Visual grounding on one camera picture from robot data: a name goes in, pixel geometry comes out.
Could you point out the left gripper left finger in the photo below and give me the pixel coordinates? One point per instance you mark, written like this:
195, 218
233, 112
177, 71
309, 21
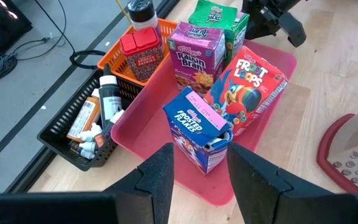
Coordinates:
148, 186

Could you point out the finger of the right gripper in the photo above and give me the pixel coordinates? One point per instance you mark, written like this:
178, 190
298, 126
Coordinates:
295, 31

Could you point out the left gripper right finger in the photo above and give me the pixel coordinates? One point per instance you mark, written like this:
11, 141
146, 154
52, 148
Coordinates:
259, 186

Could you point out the green Apple Jacks cereal box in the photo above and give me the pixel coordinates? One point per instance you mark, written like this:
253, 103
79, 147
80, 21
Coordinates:
216, 15

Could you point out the small white dropper bottles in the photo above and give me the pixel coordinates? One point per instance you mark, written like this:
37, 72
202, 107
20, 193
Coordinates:
102, 137

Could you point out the blue Frosted Flakes cereal box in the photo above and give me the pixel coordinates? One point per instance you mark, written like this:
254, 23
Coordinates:
194, 130

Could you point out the red Froot Loops cereal box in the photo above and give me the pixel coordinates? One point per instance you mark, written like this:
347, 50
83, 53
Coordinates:
247, 90

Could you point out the purple Raisin Bran cereal box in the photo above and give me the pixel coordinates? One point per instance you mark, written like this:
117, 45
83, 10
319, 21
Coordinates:
194, 56

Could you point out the orange squeeze bottle white cap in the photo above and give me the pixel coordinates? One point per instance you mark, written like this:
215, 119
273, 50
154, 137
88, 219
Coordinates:
84, 118

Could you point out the black squeeze bottle white collar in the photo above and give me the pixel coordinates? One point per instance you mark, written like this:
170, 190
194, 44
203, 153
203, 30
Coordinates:
110, 99

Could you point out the black-lidded clear spice jar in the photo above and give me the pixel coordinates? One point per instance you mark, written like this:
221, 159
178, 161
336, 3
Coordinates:
141, 14

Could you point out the red-lidded patterned spice jar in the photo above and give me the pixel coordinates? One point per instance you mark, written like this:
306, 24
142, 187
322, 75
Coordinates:
141, 56

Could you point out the pink plastic bin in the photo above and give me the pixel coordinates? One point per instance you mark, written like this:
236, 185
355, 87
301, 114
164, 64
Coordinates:
148, 124

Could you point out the steel box grater red trim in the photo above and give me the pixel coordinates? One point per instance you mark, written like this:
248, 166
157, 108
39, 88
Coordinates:
350, 149

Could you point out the black plastic mesh basket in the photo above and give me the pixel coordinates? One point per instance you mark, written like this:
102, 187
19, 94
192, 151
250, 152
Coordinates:
61, 124

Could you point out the orange plastic mesh basket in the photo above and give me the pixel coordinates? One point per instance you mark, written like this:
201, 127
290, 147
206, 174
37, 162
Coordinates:
113, 59

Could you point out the black equipment box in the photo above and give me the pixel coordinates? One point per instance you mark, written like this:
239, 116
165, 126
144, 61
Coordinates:
2, 21

